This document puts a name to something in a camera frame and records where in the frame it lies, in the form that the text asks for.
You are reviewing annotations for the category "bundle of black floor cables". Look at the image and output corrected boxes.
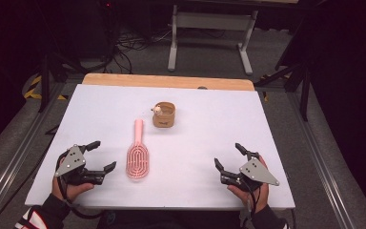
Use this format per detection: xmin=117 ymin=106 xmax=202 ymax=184
xmin=106 ymin=27 xmax=173 ymax=74

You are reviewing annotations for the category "black metal stand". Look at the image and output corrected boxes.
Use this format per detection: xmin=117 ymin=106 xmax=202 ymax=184
xmin=37 ymin=52 xmax=92 ymax=114
xmin=254 ymin=61 xmax=313 ymax=122

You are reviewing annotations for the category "tan cup with small figure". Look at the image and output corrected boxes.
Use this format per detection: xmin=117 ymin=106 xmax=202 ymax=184
xmin=151 ymin=101 xmax=176 ymax=129

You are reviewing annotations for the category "pink hairbrush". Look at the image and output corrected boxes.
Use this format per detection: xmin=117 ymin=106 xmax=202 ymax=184
xmin=126 ymin=118 xmax=151 ymax=179

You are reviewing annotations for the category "person's left hand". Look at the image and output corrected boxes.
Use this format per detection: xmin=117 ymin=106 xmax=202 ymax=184
xmin=51 ymin=151 xmax=94 ymax=203

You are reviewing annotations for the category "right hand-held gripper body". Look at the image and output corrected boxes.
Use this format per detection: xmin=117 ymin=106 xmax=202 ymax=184
xmin=220 ymin=152 xmax=280 ymax=193

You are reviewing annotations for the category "white metal table frame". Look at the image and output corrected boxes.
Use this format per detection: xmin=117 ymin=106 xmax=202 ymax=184
xmin=167 ymin=4 xmax=259 ymax=76

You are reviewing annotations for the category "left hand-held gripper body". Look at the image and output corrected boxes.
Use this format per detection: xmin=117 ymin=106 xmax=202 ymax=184
xmin=54 ymin=144 xmax=106 ymax=186

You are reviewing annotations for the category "person's right hand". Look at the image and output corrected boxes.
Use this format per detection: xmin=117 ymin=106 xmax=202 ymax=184
xmin=227 ymin=182 xmax=270 ymax=214

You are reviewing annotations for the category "wooden table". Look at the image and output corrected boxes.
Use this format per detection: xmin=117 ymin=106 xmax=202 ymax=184
xmin=81 ymin=73 xmax=255 ymax=92

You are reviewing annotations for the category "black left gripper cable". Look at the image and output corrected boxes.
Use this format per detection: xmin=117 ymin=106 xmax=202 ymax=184
xmin=56 ymin=175 xmax=107 ymax=221

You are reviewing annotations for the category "white board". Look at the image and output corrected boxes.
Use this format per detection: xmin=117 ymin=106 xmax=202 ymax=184
xmin=24 ymin=83 xmax=296 ymax=212

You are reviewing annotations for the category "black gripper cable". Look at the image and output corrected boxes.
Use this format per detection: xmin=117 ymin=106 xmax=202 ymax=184
xmin=243 ymin=180 xmax=262 ymax=223
xmin=56 ymin=175 xmax=107 ymax=221

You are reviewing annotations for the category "aluminium rail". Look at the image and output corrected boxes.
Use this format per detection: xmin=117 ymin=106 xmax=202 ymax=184
xmin=286 ymin=92 xmax=356 ymax=229
xmin=0 ymin=82 xmax=67 ymax=222

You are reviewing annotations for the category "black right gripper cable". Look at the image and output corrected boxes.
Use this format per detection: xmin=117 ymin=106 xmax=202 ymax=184
xmin=243 ymin=180 xmax=262 ymax=223

